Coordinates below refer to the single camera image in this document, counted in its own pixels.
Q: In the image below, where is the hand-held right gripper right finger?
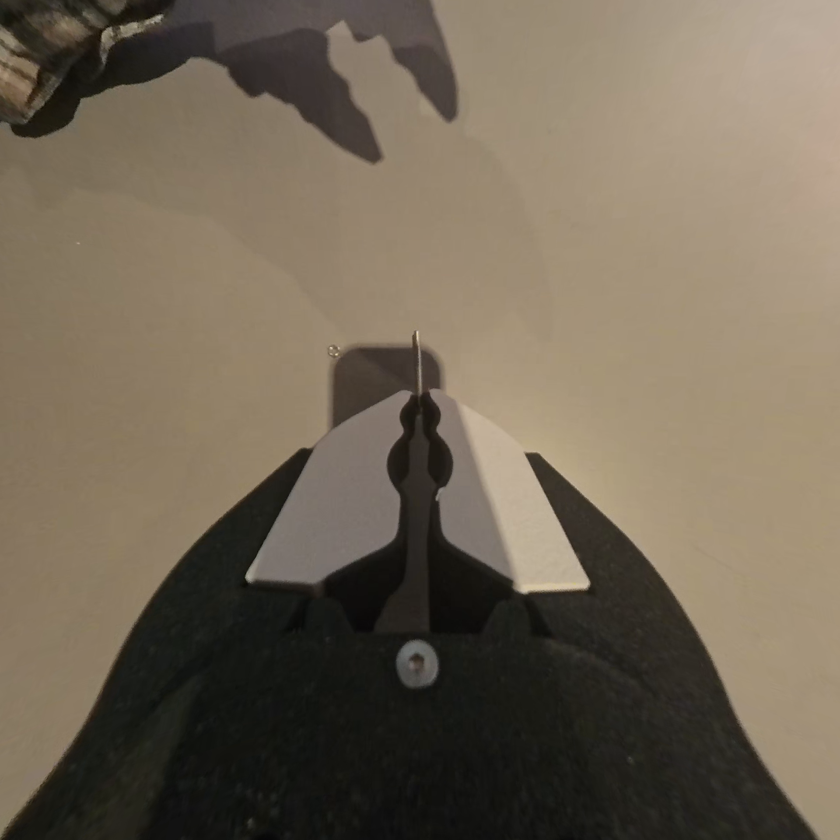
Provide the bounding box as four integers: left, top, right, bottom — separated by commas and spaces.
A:
425, 386, 591, 595

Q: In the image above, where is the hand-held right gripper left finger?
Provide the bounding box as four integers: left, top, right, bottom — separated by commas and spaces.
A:
245, 392, 417, 597

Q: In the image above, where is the person's left forearm plaid sleeve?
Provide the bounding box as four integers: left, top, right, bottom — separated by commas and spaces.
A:
0, 0, 175, 127

